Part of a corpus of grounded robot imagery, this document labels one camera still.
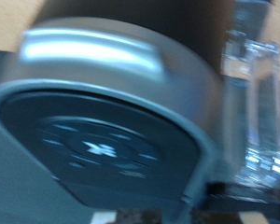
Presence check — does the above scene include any black Keurig coffee machine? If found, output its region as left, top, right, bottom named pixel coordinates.
left=34, top=0, right=280, bottom=224

